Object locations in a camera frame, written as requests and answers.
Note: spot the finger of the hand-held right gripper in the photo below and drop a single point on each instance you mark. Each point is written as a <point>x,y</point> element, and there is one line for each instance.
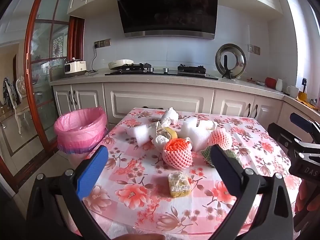
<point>300,118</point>
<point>280,135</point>

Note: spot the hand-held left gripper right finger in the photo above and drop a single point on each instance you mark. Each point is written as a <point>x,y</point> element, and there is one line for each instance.
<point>223,170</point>

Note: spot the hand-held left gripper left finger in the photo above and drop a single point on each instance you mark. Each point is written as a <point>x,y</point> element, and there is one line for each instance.
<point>92,171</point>

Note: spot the trash bin with pink bag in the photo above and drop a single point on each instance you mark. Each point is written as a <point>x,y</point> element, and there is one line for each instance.
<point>80,135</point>

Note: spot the white paper towel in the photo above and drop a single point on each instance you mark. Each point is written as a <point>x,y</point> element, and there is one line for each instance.
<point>160,142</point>

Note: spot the person's right hand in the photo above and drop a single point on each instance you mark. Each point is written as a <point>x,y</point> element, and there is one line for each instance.
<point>306,195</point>

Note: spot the yellow utensil holder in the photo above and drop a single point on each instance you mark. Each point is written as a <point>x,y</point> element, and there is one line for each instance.
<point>302,96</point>

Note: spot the green leaf-print packet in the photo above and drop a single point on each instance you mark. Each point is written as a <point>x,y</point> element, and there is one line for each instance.
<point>206,153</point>

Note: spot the white mug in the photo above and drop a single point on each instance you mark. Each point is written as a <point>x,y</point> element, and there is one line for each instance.
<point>293,91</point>

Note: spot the pink foam-netted fruit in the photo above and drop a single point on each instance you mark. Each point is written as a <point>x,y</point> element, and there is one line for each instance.
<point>221,137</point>

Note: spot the white foam block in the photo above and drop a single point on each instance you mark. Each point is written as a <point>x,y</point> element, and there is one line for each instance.
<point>203,142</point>
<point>137,135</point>
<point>188,127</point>

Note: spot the black spatula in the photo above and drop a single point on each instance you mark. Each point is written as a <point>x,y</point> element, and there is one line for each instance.
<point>304,83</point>

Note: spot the white pitcher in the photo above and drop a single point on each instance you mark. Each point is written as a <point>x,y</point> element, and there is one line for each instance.
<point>279,85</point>

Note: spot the yellowish crumbly block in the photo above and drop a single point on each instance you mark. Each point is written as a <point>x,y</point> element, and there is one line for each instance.
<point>178,183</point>

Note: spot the pink floral tablecloth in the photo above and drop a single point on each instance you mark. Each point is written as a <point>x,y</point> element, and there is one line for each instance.
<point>140,180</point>

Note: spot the orange fruit in foam net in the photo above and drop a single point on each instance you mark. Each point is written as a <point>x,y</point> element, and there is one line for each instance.
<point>177,155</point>

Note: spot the crumpled white wrapper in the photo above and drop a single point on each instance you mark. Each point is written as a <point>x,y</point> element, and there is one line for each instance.
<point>170,116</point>

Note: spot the crumpled cream paper bag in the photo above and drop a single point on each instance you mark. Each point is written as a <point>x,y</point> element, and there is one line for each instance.
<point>156,128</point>

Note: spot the steel pot lid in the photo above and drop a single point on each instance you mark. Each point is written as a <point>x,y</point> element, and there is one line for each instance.
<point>237,60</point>

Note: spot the black lid stand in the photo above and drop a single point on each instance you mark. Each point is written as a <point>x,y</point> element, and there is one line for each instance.
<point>225,65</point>

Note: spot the white kitchen base cabinets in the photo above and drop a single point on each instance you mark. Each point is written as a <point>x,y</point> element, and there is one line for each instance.
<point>160,100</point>

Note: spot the white rice cooker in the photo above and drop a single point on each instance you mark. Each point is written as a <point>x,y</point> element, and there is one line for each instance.
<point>75,68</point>

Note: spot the black gas stove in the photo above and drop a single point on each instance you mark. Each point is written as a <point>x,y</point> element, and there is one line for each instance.
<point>162,73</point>

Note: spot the wooden sliding glass door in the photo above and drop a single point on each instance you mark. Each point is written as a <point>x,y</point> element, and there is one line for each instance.
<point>28,55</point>

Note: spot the black range hood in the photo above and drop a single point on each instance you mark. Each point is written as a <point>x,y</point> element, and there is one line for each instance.
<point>167,10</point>

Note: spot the small metal wall outlet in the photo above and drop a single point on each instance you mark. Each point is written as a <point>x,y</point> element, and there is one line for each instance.
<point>253,49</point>

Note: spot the metal wall outlet panel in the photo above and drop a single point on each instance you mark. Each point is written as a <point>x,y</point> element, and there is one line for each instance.
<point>103,43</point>

